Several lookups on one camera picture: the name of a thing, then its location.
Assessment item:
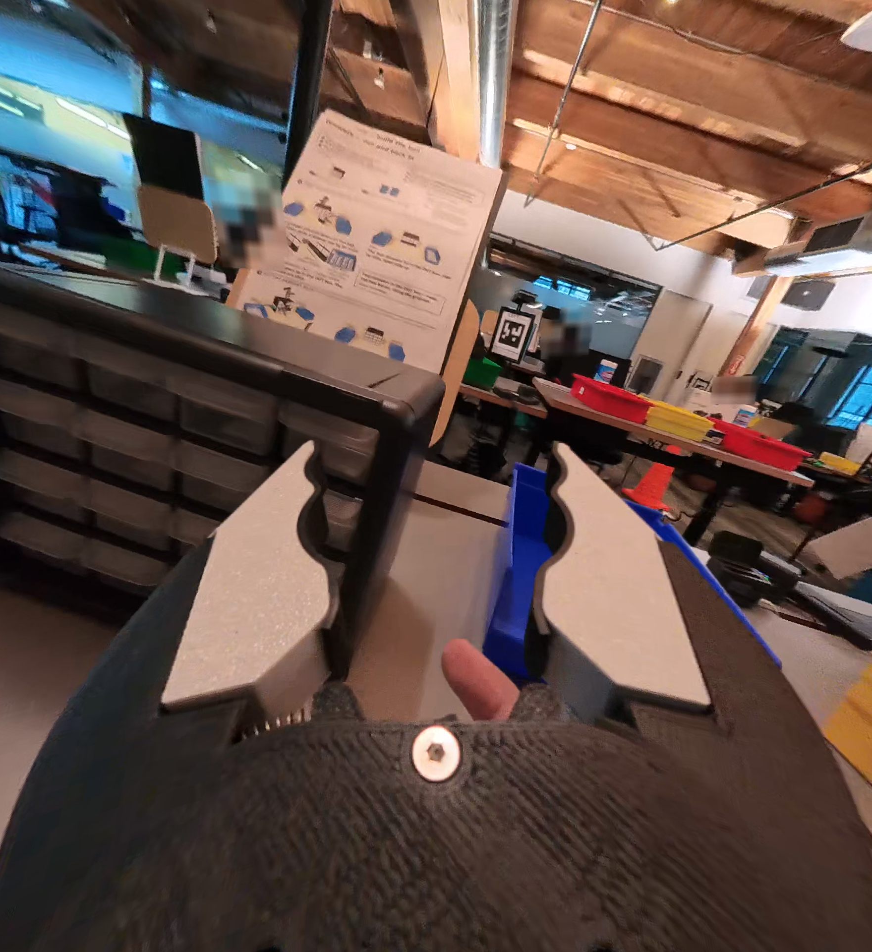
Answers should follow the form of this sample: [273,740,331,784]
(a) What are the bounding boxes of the grey cardboard sheet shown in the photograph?
[799,510,872,583]

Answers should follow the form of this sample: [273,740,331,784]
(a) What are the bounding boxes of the black wall speaker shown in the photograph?
[780,277,836,313]

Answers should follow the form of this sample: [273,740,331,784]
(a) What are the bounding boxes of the black drawer organizer cabinet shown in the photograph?
[0,256,448,685]

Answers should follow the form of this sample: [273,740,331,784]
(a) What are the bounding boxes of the person's right hand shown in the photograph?
[442,640,521,721]

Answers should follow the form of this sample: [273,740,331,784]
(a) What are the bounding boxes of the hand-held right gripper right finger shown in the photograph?
[534,442,712,728]

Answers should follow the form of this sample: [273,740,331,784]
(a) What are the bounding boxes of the yellow plastic tray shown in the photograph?
[642,399,715,442]

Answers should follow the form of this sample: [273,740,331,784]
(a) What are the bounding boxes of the long wooden table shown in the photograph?
[532,375,817,547]

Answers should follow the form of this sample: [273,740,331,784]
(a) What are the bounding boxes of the red plastic bin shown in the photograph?
[709,418,814,472]
[571,374,654,425]

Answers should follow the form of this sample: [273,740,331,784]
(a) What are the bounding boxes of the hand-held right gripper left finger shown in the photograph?
[161,441,342,728]

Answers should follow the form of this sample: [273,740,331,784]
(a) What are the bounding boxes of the black pole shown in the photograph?
[283,0,334,161]

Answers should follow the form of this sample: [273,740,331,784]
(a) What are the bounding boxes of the orange traffic cone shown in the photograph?
[620,461,676,513]

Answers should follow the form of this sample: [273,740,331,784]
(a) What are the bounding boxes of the blue plastic bin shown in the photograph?
[482,463,782,681]

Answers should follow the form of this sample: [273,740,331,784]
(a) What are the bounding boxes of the set of clear organizer drawers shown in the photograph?
[0,305,381,596]

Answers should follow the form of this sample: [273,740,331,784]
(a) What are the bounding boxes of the fiducial marker sign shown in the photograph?
[490,305,543,365]

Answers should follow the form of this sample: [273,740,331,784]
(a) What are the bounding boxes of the silver ventilation duct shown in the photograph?
[475,0,520,171]

